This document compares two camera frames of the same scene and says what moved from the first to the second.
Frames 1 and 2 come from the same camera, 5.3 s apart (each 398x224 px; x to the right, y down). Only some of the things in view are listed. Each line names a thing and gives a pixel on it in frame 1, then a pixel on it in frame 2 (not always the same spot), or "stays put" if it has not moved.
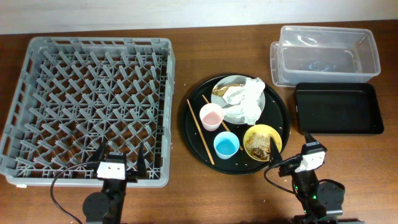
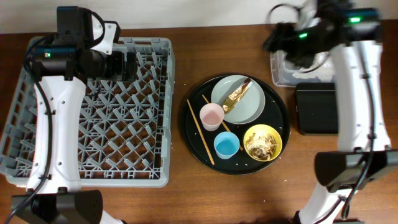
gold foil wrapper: [221, 90] to [233, 98]
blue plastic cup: [226, 144] stays put
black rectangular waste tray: [337, 108] stays put
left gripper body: [129, 174] to [113, 68]
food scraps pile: [258, 146] stays put
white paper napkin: [243, 100] to [321, 67]
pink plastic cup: [211, 116] stays put
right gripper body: [289, 168] to [304, 43]
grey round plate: [237, 79] stays put
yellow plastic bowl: [256, 142] stays put
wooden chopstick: [222, 122] stays put
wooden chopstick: [199, 131] stays put
